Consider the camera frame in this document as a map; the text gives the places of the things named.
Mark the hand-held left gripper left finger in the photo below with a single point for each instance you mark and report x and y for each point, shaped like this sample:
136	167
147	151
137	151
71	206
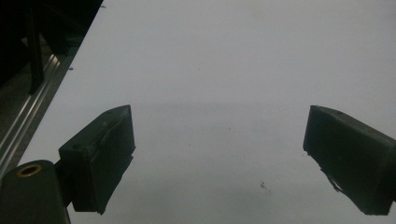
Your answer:
96	161

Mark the aluminium frame rail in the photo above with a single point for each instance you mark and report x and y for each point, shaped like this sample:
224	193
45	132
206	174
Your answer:
29	105

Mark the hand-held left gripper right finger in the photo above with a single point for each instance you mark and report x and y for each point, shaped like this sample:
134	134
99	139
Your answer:
351	161

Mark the black stand leg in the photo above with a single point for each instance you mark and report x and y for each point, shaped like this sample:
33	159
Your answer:
35	53

